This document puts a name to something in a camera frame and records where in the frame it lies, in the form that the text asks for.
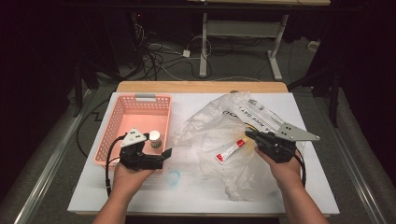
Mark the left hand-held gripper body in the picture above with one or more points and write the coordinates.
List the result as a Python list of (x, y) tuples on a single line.
[(134, 158)]

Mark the black stand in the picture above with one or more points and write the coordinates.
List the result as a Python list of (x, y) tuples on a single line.
[(333, 99), (77, 93)]

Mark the person's left hand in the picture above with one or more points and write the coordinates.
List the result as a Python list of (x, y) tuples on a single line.
[(127, 180)]

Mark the white desk frame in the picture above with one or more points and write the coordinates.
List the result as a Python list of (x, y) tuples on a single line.
[(204, 46)]

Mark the red and white ointment tube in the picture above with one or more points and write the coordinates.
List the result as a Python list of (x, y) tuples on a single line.
[(229, 151)]

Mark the person's right hand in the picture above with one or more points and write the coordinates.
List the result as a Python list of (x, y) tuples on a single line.
[(286, 172)]

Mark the pink plastic basket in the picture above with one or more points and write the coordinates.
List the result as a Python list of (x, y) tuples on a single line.
[(137, 118)]

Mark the white power adapter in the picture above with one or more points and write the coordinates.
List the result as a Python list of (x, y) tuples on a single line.
[(186, 53)]

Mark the small white-lidded jar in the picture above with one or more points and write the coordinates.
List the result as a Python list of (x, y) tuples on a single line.
[(155, 137)]

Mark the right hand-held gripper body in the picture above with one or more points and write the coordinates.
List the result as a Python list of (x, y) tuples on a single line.
[(280, 149)]

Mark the clear printed plastic bag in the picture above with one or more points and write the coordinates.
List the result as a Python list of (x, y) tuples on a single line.
[(218, 130)]

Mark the white box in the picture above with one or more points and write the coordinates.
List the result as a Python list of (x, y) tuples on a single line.
[(313, 46)]

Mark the white board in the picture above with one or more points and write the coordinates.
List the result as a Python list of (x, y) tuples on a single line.
[(186, 199)]

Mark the aluminium rail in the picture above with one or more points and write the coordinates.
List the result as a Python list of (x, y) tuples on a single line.
[(53, 161), (358, 174)]

